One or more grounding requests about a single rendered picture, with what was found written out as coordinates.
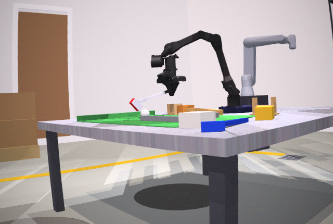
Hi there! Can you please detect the tan cube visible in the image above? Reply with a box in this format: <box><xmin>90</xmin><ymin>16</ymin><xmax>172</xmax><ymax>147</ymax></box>
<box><xmin>167</xmin><ymin>104</ymin><xmax>182</xmax><ymax>115</ymax></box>

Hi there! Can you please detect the green flat mat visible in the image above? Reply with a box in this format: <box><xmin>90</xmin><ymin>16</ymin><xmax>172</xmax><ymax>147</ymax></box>
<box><xmin>77</xmin><ymin>115</ymin><xmax>255</xmax><ymax>128</ymax></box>

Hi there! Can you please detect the red putter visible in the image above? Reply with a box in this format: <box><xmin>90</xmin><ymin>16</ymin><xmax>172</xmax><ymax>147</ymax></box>
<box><xmin>129</xmin><ymin>89</ymin><xmax>171</xmax><ymax>111</ymax></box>

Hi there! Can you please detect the white golf ball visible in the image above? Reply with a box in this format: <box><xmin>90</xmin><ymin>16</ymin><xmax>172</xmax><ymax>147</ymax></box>
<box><xmin>140</xmin><ymin>109</ymin><xmax>149</xmax><ymax>116</ymax></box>

